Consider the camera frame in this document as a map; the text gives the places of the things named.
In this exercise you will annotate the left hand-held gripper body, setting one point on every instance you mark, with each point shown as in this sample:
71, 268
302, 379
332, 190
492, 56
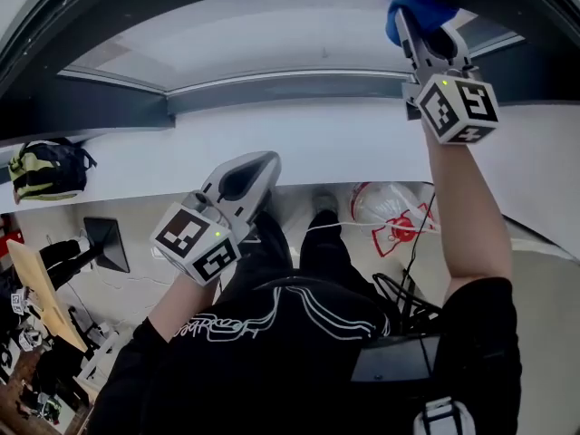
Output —
195, 245

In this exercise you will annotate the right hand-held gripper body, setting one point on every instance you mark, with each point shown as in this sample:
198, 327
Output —
457, 107

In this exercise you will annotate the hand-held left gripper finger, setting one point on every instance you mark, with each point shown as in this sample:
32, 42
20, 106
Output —
235, 162
267, 188

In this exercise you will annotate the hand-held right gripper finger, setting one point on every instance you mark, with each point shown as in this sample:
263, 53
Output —
411, 39
458, 45

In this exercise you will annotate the blue cloth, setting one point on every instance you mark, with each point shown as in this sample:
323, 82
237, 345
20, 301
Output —
428, 9

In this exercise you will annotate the window glass pane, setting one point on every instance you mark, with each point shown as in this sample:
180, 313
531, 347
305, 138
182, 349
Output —
272, 39

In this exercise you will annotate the person's right forearm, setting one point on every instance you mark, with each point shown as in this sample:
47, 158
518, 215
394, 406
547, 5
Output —
466, 225

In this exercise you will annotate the person's left forearm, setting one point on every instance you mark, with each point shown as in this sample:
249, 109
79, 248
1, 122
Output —
181, 306

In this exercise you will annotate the white window sill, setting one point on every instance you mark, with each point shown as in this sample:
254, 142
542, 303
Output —
326, 143

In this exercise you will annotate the grey shoe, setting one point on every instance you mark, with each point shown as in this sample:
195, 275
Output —
325, 201

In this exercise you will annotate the black trousers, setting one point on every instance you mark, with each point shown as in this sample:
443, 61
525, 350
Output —
326, 252

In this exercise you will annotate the black flat monitor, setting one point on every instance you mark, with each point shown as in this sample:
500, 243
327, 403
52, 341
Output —
108, 245

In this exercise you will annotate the clear red-printed plastic bag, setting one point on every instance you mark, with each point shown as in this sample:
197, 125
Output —
385, 206

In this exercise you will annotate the light wooden board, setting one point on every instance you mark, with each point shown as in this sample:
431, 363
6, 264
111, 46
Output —
45, 297

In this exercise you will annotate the black printed t-shirt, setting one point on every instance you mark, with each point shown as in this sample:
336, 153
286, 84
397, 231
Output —
281, 379

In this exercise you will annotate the green and black backpack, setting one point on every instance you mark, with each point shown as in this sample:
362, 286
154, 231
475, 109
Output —
47, 170

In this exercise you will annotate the black waist-worn box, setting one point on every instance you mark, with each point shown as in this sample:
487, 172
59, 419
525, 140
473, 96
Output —
394, 358

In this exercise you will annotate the white waist-worn device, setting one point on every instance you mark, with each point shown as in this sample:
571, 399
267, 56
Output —
444, 417

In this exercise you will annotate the white metal frame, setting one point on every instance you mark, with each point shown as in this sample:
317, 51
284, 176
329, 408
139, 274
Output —
102, 356

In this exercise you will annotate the dark grey window frame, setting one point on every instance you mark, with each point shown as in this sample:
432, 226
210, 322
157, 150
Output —
90, 107

